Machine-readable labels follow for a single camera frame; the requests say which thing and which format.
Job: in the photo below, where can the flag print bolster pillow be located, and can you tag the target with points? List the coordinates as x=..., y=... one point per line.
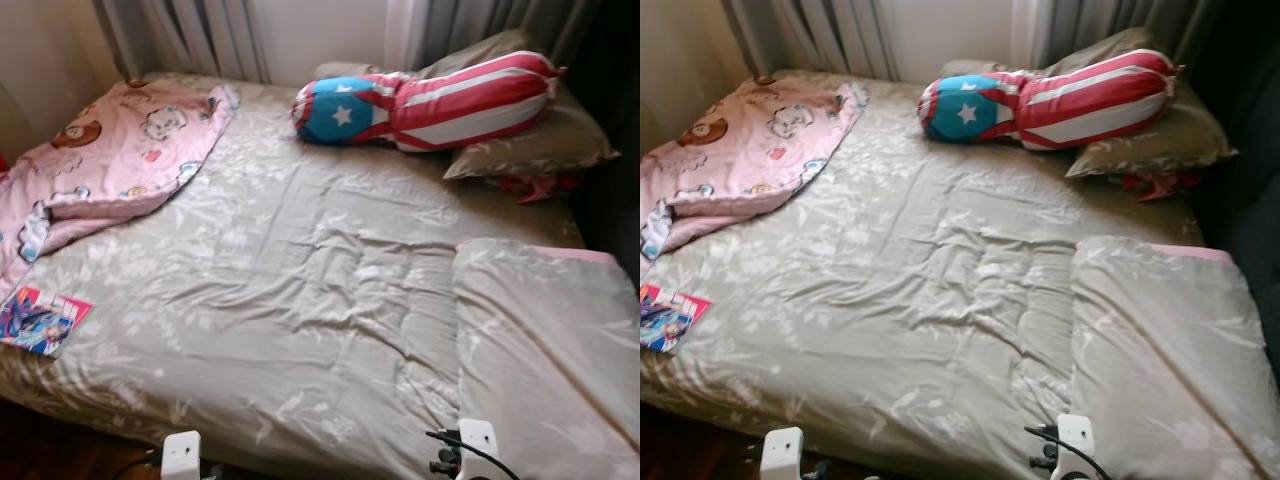
x=1090, y=105
x=470, y=105

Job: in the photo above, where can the folded grey floral quilt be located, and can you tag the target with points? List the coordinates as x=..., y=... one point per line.
x=550, y=350

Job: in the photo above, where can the grey floral bedspread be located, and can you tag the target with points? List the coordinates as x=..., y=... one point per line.
x=300, y=300
x=900, y=300

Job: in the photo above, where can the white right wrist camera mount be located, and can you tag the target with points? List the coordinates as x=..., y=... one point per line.
x=1075, y=440
x=478, y=445

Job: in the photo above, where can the pink cartoon blanket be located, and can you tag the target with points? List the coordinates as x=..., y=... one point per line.
x=760, y=150
x=120, y=150

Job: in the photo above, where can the red cloth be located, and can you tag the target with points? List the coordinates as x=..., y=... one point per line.
x=535, y=185
x=1155, y=185

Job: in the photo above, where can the colourful comic magazine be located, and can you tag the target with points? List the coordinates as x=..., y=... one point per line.
x=45, y=320
x=670, y=320

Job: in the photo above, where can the grey striped curtain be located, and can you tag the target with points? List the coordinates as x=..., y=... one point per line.
x=800, y=35
x=450, y=25
x=180, y=35
x=1070, y=25

